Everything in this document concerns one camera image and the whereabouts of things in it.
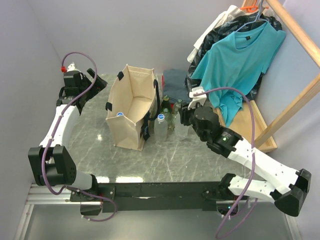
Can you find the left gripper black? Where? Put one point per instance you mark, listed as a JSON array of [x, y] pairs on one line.
[[100, 84]]

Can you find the orange hanger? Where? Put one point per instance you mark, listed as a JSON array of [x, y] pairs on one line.
[[250, 9]]

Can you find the green Perrier glass bottle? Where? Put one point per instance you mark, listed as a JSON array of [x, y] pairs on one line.
[[166, 104]]

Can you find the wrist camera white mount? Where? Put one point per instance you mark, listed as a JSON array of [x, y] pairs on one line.
[[70, 68], [198, 97]]

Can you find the plastic water bottle blue cap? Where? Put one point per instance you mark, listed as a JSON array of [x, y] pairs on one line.
[[160, 128]]

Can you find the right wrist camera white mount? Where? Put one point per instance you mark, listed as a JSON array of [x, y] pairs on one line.
[[198, 97]]

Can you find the aluminium rail frame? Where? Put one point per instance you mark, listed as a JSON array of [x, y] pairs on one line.
[[54, 217]]

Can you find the folded red cloth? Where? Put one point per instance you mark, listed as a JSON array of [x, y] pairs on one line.
[[162, 83]]

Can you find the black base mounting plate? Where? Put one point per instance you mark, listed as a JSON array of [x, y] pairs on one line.
[[149, 196]]

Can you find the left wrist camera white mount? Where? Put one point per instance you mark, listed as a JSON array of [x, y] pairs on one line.
[[70, 68]]

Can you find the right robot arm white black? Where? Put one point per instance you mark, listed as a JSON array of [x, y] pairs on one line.
[[284, 186]]

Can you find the clear Chang bottle green cap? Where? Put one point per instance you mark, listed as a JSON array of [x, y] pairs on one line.
[[176, 106]]

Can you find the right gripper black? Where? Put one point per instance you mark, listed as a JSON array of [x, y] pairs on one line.
[[185, 112]]

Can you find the teal t-shirt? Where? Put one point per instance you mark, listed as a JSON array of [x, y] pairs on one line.
[[237, 61]]

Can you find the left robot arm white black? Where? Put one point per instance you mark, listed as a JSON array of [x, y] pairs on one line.
[[51, 162]]

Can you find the folded grey cloth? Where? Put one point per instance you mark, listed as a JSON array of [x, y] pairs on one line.
[[174, 85]]

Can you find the beige canvas tote bag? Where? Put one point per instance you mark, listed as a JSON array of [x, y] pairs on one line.
[[135, 92]]

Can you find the blue wire hanger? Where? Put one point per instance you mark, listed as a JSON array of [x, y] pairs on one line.
[[254, 20]]

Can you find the wooden clothes rack frame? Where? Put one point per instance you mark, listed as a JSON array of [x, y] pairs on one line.
[[289, 97]]

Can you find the white garment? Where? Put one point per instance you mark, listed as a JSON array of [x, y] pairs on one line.
[[226, 16]]

